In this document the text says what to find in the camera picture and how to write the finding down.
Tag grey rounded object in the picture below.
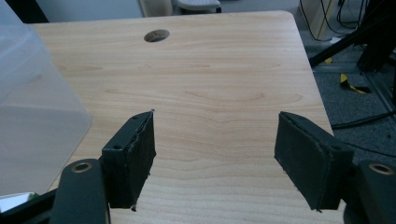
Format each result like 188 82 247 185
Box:
177 0 222 15

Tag clear plastic storage box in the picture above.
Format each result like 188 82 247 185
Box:
0 0 92 197

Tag black metal stand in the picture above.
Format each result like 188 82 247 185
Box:
308 0 396 73

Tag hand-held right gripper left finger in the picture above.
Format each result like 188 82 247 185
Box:
101 109 157 213

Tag yellow black floor tape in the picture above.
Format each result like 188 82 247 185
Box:
339 73 372 95

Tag black floor cable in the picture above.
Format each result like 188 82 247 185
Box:
331 111 396 131

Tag light wooden desk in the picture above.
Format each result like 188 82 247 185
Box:
138 0 340 42

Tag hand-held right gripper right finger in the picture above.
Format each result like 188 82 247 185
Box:
274 111 355 213

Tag black desk cable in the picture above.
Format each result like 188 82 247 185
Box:
299 0 375 42

